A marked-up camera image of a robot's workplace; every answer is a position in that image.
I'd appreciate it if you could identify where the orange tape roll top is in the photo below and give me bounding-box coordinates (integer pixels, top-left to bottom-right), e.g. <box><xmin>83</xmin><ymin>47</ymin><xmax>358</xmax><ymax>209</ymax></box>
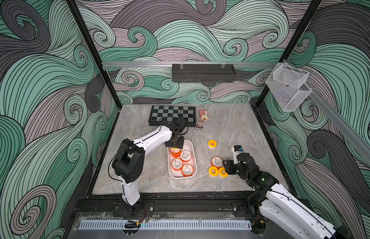
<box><xmin>170</xmin><ymin>148</ymin><xmax>182</xmax><ymax>158</ymax></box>

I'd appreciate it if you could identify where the orange tape roll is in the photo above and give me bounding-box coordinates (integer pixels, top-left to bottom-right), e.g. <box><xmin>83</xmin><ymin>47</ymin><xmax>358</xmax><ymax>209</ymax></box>
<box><xmin>211</xmin><ymin>156</ymin><xmax>223</xmax><ymax>169</ymax></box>
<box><xmin>180</xmin><ymin>150</ymin><xmax>192</xmax><ymax>162</ymax></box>
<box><xmin>170</xmin><ymin>148</ymin><xmax>182</xmax><ymax>158</ymax></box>
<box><xmin>181</xmin><ymin>164</ymin><xmax>194</xmax><ymax>177</ymax></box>
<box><xmin>171</xmin><ymin>158</ymin><xmax>183</xmax><ymax>171</ymax></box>

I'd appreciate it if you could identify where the white storage box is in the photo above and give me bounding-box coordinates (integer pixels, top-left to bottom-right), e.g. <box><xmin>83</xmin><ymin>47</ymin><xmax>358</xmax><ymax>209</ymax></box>
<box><xmin>167</xmin><ymin>139</ymin><xmax>198</xmax><ymax>179</ymax></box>

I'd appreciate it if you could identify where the yellow tape roll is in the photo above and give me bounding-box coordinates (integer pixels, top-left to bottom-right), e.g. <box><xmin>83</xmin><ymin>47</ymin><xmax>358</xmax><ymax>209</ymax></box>
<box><xmin>208</xmin><ymin>166</ymin><xmax>219</xmax><ymax>177</ymax></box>
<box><xmin>170</xmin><ymin>147</ymin><xmax>182</xmax><ymax>154</ymax></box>
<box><xmin>208</xmin><ymin>139</ymin><xmax>217</xmax><ymax>148</ymax></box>
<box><xmin>218</xmin><ymin>167</ymin><xmax>228</xmax><ymax>178</ymax></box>

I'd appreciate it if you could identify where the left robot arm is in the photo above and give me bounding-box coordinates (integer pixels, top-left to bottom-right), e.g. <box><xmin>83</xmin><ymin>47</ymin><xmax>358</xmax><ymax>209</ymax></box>
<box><xmin>111</xmin><ymin>117</ymin><xmax>188</xmax><ymax>207</ymax></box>

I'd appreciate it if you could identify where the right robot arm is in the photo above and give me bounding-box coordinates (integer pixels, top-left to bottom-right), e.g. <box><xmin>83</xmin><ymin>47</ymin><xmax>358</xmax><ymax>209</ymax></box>
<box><xmin>222</xmin><ymin>153</ymin><xmax>353</xmax><ymax>239</ymax></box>

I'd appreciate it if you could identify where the purple card box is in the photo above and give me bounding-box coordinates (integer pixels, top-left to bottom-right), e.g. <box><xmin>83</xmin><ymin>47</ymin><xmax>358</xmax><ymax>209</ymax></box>
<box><xmin>195</xmin><ymin>119</ymin><xmax>205</xmax><ymax>130</ymax></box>

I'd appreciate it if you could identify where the red card box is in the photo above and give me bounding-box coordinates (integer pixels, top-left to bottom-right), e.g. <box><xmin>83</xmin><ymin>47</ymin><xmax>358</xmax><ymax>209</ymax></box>
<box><xmin>199</xmin><ymin>110</ymin><xmax>209</xmax><ymax>120</ymax></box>

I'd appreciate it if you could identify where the black chessboard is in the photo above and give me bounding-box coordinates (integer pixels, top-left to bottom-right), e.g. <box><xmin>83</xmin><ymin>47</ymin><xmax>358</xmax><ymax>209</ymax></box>
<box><xmin>148</xmin><ymin>105</ymin><xmax>197</xmax><ymax>127</ymax></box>

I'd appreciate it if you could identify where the clear acrylic bin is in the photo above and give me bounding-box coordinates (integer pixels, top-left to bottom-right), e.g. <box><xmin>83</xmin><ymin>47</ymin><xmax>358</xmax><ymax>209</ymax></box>
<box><xmin>266</xmin><ymin>63</ymin><xmax>311</xmax><ymax>112</ymax></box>

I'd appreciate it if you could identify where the white perforated strip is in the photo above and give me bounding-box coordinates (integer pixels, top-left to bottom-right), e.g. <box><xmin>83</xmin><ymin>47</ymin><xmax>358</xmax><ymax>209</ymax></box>
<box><xmin>78</xmin><ymin>219</ymin><xmax>252</xmax><ymax>231</ymax></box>

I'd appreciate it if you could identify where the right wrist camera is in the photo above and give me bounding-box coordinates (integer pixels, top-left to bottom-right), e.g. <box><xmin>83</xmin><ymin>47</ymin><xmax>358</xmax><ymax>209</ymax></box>
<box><xmin>232</xmin><ymin>145</ymin><xmax>243</xmax><ymax>157</ymax></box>

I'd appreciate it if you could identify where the black wall shelf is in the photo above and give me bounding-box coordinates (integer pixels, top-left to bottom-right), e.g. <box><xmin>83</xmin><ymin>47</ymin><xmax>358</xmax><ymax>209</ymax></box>
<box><xmin>172</xmin><ymin>63</ymin><xmax>236</xmax><ymax>84</ymax></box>

